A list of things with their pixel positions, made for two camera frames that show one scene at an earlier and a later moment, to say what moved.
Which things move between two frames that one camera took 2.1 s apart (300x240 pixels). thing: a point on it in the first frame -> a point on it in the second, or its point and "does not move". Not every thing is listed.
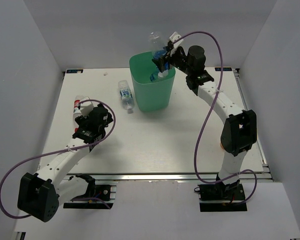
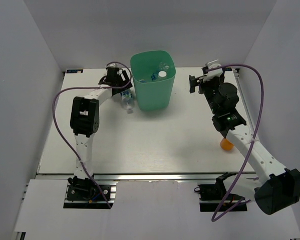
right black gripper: (160, 63) -> (219, 82)
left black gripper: (82, 121) -> (126, 84)
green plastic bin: (152, 96) does not move
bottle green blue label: (126, 95) does not move
